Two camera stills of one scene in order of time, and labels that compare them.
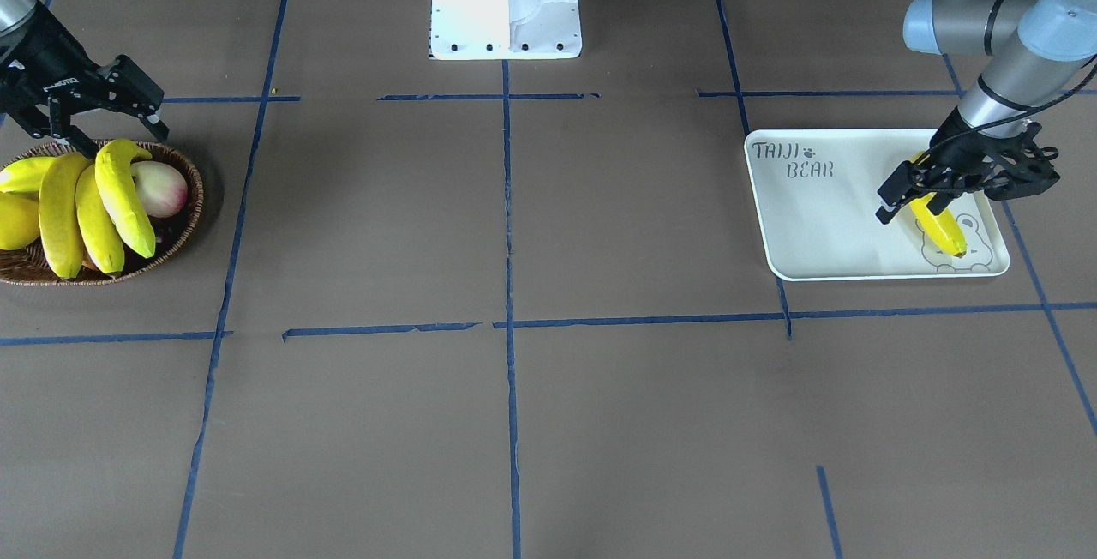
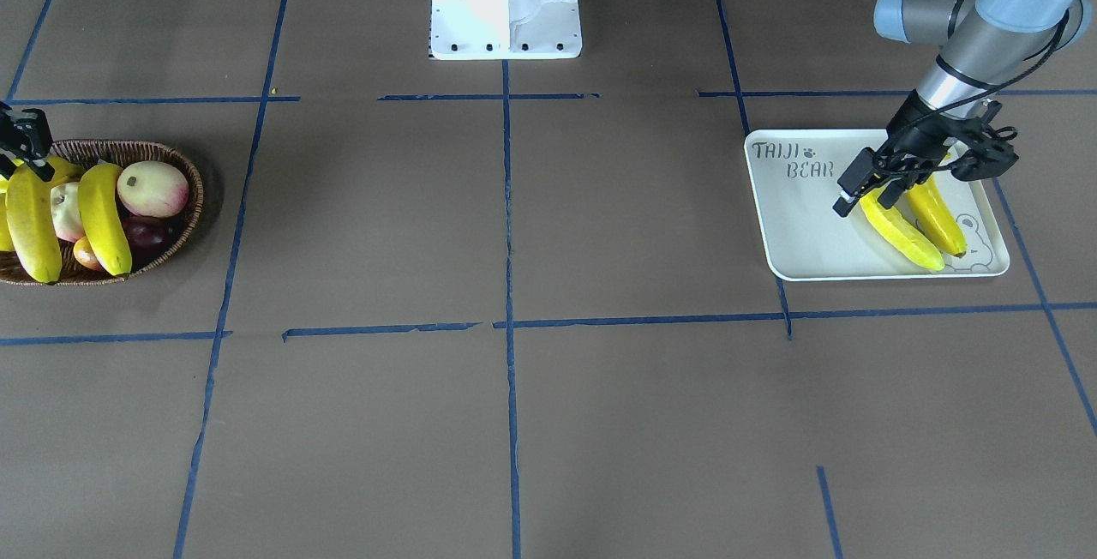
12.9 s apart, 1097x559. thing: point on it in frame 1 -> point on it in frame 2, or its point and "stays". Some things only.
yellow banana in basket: [101, 236] stays
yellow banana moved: [114, 164] -> [900, 233]
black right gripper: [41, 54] -> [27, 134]
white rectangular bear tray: [817, 197] stays
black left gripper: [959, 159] -> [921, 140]
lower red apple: [162, 191] stays
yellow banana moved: [945, 227] stays
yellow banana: [58, 213] -> [31, 207]
